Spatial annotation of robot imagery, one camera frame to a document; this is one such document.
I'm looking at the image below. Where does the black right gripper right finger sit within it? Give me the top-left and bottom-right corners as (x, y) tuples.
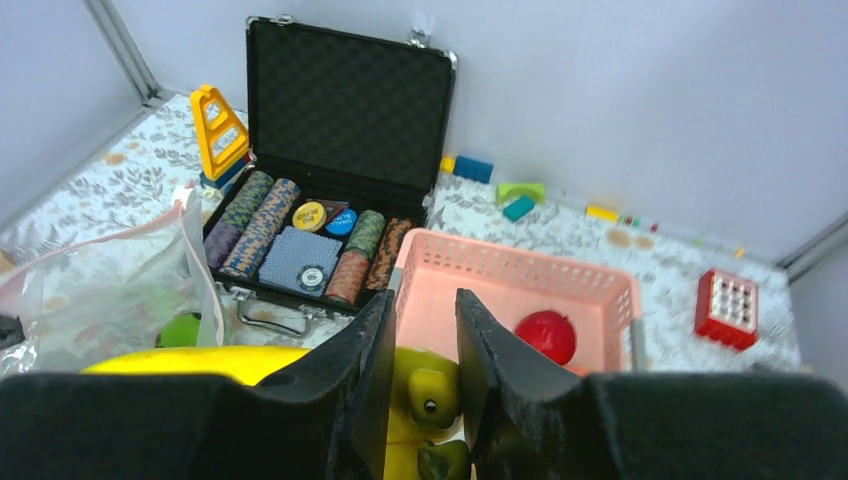
(456, 289), (847, 479)

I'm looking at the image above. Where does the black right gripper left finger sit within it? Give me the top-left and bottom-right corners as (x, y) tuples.
(1, 291), (395, 479)

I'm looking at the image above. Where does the green striped watermelon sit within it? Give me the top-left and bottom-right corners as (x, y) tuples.
(155, 312), (201, 348)

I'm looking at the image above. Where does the clear pink-dotted zip bag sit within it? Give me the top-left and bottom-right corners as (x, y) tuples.
(1, 187), (231, 376)

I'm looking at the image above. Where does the red apple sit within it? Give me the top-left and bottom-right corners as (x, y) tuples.
(513, 310), (577, 366)

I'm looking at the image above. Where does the pink plastic basket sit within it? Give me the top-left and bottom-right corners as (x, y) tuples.
(391, 228), (642, 371)

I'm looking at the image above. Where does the teal small block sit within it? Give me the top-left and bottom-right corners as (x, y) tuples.
(502, 195), (536, 222)

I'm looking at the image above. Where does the yellow small brick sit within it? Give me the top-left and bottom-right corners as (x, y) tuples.
(585, 205), (619, 223)

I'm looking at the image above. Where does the green arch block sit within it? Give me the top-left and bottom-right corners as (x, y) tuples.
(496, 182), (547, 205)

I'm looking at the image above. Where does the red grid block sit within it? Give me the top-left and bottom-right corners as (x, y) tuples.
(694, 269), (759, 351)

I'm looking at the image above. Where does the blue rectangular block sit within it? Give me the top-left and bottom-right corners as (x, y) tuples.
(453, 155), (494, 184)

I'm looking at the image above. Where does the blue base block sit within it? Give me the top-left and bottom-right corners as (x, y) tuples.
(199, 154), (253, 193)

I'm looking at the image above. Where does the black poker chip case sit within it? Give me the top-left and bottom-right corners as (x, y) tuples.
(201, 14), (460, 339)

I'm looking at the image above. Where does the yellow triangular frame toy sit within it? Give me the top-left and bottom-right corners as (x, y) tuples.
(189, 85), (249, 180)

